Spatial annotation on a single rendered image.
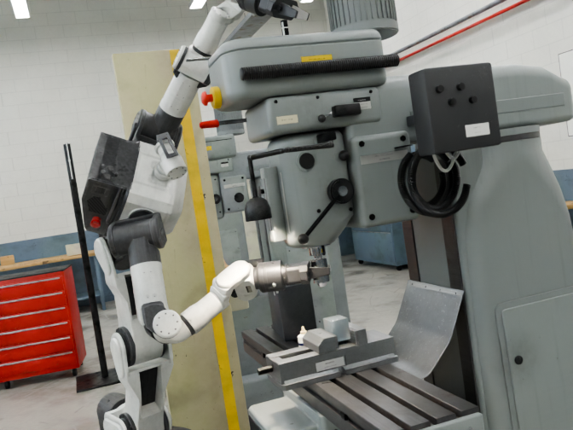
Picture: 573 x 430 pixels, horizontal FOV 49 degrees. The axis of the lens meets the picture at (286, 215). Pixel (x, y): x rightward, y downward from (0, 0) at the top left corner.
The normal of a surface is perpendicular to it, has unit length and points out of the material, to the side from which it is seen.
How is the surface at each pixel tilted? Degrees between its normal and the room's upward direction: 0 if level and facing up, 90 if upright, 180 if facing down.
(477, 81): 90
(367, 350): 90
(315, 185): 90
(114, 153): 58
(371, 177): 90
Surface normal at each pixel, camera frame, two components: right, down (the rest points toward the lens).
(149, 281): 0.20, -0.33
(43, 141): 0.32, 0.00
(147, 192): 0.43, -0.57
